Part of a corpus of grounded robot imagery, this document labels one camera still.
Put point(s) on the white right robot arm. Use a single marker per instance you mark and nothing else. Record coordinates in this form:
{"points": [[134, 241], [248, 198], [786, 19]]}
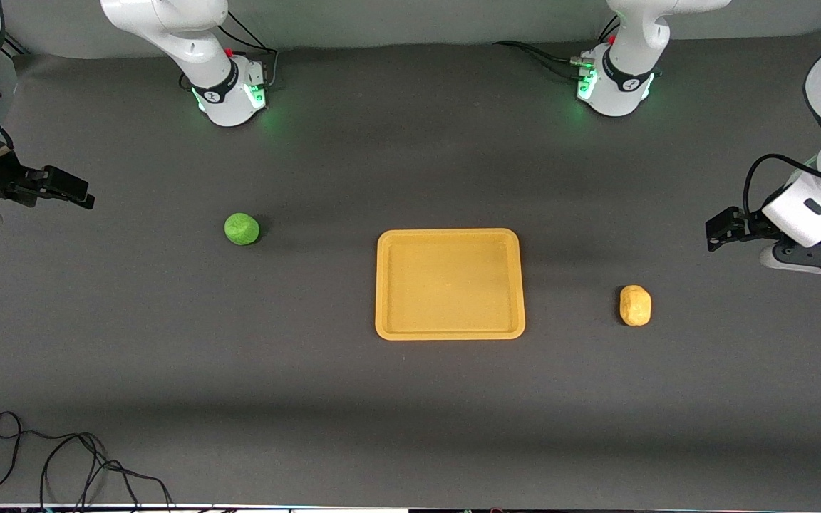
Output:
{"points": [[168, 21]]}

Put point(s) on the yellow plastic tray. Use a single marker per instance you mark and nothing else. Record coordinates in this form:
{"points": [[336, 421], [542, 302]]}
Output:
{"points": [[432, 299]]}

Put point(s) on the yellow-brown potato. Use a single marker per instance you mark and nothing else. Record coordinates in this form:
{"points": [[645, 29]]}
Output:
{"points": [[636, 306]]}

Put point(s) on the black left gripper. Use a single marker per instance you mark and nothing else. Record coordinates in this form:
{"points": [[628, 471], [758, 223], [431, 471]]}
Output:
{"points": [[747, 225]]}

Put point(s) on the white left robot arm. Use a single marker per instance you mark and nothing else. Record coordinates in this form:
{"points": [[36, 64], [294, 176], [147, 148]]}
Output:
{"points": [[621, 100]]}

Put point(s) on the green apple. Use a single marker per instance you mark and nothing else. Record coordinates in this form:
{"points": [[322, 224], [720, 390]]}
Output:
{"points": [[241, 229]]}

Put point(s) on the dark grey table mat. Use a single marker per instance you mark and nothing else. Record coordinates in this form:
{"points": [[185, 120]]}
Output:
{"points": [[410, 413]]}

